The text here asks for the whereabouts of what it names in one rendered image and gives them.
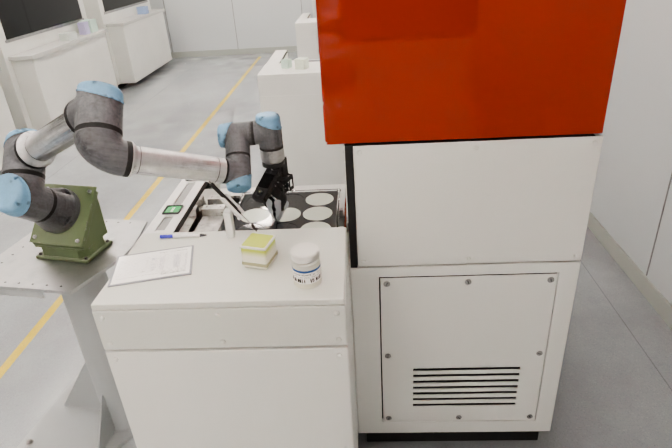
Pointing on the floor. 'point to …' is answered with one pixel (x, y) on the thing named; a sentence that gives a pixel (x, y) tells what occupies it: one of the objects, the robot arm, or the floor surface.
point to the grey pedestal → (84, 389)
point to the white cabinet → (240, 395)
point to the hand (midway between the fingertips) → (276, 218)
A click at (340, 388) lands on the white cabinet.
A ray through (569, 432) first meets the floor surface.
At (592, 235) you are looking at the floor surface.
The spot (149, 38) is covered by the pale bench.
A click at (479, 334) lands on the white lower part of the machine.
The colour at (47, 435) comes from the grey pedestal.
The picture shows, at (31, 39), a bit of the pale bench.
